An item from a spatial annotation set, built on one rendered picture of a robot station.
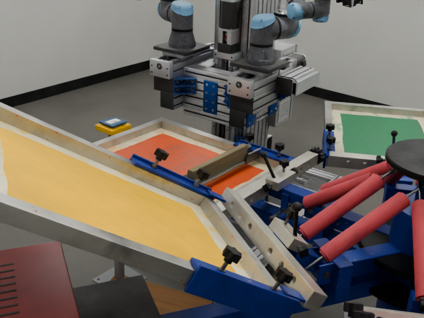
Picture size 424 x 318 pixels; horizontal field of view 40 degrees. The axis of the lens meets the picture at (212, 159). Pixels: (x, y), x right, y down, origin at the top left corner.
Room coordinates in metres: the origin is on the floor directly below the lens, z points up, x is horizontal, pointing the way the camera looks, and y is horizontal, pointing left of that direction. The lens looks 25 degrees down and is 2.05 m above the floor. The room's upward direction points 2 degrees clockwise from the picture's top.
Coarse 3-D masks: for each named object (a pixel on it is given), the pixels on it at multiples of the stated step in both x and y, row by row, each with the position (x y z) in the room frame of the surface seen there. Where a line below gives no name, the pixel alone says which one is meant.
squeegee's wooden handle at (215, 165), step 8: (240, 144) 2.28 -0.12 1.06; (224, 152) 2.20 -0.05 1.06; (232, 152) 2.20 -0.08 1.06; (240, 152) 2.25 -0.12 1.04; (208, 160) 2.11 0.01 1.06; (216, 160) 2.12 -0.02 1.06; (224, 160) 2.16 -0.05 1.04; (232, 160) 2.20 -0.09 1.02; (240, 160) 2.25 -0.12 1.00; (192, 168) 2.03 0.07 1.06; (208, 168) 2.08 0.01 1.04; (216, 168) 2.12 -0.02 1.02; (224, 168) 2.16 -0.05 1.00; (192, 176) 2.01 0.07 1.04
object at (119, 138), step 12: (156, 120) 2.72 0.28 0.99; (168, 120) 2.72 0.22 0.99; (120, 132) 2.54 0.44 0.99; (132, 132) 2.55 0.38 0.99; (144, 132) 2.61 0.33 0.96; (180, 132) 2.63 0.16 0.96; (192, 132) 2.58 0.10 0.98; (204, 132) 2.57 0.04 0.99; (96, 144) 2.39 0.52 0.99; (108, 144) 2.43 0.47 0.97; (216, 144) 2.49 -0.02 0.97; (228, 144) 2.44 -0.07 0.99; (276, 168) 2.20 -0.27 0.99; (252, 180) 2.09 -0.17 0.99
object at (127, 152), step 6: (120, 150) 2.41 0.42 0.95; (126, 150) 2.41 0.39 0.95; (132, 150) 2.42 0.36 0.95; (138, 150) 2.42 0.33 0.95; (144, 150) 2.42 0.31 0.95; (126, 156) 2.35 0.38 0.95; (180, 174) 2.19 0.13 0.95; (216, 180) 2.14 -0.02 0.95; (210, 186) 2.09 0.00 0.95; (216, 186) 2.09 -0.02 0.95; (222, 186) 2.10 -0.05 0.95; (228, 186) 2.10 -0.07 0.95; (234, 186) 2.10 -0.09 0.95; (216, 192) 2.04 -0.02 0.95; (222, 192) 2.04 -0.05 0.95
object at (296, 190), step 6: (288, 186) 1.95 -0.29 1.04; (294, 186) 1.95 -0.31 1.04; (270, 192) 1.96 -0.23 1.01; (276, 192) 1.94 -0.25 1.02; (282, 192) 1.93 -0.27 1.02; (288, 192) 1.91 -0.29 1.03; (294, 192) 1.90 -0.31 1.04; (300, 192) 1.90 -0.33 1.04; (306, 192) 1.90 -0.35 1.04; (312, 192) 1.91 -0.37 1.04; (294, 198) 1.90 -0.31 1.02; (300, 198) 1.88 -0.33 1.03
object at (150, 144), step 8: (160, 136) 2.59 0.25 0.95; (168, 136) 2.59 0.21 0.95; (136, 144) 2.48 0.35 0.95; (144, 144) 2.49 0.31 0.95; (152, 144) 2.49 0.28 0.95; (160, 144) 2.49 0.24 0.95; (184, 144) 2.50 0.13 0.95; (192, 144) 2.51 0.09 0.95; (200, 152) 2.42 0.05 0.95; (208, 152) 2.43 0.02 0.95; (240, 168) 2.27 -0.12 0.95; (248, 168) 2.27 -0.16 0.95; (256, 168) 2.27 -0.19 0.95; (224, 176) 2.19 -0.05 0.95; (232, 176) 2.19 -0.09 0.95; (240, 176) 2.19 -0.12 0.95; (248, 176) 2.20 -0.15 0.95; (232, 184) 2.12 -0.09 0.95
